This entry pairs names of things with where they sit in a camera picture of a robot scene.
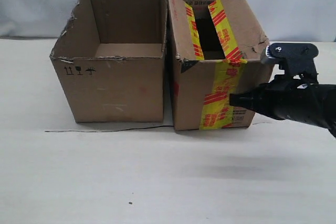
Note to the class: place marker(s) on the open plain cardboard box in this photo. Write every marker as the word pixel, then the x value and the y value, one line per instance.
pixel 109 60

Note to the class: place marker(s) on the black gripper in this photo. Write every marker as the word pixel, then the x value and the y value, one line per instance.
pixel 300 100

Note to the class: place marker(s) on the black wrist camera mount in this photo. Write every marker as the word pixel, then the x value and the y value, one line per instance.
pixel 293 58

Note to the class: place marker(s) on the cardboard box with yellow tape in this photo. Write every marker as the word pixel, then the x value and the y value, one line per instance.
pixel 216 48

